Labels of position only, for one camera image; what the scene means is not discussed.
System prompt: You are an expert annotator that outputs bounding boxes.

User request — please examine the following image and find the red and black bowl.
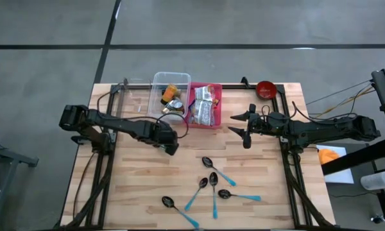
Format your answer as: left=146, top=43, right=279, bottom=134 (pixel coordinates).
left=255, top=80, right=278, bottom=101

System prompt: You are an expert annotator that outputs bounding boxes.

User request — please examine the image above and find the yellow light-blue ramen pack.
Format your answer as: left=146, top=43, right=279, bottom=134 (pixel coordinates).
left=188, top=99, right=196, bottom=124

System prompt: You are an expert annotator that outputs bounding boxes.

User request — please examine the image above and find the white plastic bottle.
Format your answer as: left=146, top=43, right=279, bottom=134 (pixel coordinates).
left=360, top=171, right=385, bottom=192

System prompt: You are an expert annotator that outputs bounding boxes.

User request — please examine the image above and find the clear plastic storage bin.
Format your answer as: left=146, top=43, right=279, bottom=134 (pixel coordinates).
left=147, top=71, right=192, bottom=122

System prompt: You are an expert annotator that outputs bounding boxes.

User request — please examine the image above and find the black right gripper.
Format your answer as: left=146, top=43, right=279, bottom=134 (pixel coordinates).
left=227, top=103, right=268, bottom=150

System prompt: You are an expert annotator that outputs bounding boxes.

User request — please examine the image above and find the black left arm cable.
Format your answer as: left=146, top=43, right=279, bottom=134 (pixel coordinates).
left=156, top=112, right=190, bottom=141

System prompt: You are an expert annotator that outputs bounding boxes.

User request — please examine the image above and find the white paper sheet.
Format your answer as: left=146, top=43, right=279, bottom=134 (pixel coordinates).
left=316, top=144, right=355, bottom=185

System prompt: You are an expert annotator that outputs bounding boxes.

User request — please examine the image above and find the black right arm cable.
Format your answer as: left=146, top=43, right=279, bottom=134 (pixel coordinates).
left=261, top=101, right=360, bottom=124

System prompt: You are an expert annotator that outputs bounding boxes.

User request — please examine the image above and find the pink plastic tray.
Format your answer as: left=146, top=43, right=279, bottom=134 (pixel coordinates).
left=185, top=81, right=223, bottom=130

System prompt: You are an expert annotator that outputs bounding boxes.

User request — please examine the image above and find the red Maruchan ramen pack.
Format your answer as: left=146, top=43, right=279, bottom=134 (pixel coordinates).
left=194, top=84, right=216, bottom=103

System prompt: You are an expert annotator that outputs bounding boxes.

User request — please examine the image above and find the spice jar green-blue label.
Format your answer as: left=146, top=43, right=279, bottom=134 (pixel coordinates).
left=169, top=98, right=185, bottom=112

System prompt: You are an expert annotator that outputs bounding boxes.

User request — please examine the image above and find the orange spice bottle black cap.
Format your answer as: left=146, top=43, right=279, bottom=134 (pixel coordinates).
left=160, top=83, right=182, bottom=105

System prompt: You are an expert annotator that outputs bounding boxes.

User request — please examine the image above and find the black slanted beam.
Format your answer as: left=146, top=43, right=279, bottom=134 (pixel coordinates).
left=321, top=137, right=385, bottom=176

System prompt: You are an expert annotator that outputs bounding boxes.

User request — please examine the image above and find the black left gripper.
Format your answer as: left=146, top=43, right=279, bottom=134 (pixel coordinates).
left=149, top=121, right=180, bottom=157

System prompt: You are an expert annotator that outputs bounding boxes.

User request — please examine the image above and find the black spoon teal handle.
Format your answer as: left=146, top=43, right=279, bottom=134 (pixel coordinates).
left=209, top=171, right=219, bottom=220
left=218, top=189, right=262, bottom=203
left=161, top=195, right=201, bottom=230
left=201, top=156, right=237, bottom=187
left=184, top=177, right=209, bottom=212

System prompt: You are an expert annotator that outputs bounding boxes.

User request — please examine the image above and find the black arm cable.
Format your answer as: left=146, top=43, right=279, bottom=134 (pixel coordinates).
left=261, top=101, right=360, bottom=124
left=156, top=112, right=190, bottom=141

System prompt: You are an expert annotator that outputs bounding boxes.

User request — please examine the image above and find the orange object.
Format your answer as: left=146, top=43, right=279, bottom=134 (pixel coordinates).
left=318, top=148, right=340, bottom=166

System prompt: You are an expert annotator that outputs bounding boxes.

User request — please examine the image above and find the yellow floor cable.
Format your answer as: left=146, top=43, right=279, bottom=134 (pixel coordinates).
left=309, top=86, right=376, bottom=121

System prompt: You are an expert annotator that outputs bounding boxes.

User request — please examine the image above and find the lime chili ramen pack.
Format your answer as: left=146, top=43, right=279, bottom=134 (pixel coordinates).
left=192, top=99, right=216, bottom=127

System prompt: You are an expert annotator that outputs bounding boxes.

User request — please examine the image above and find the small clear acrylic container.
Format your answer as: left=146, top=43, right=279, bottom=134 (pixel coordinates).
left=114, top=85, right=150, bottom=130

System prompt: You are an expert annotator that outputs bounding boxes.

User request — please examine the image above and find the grey side table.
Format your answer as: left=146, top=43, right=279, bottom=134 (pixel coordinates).
left=0, top=137, right=39, bottom=231

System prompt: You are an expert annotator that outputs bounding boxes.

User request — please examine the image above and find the brown cable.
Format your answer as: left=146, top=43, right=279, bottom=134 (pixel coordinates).
left=73, top=152, right=96, bottom=219

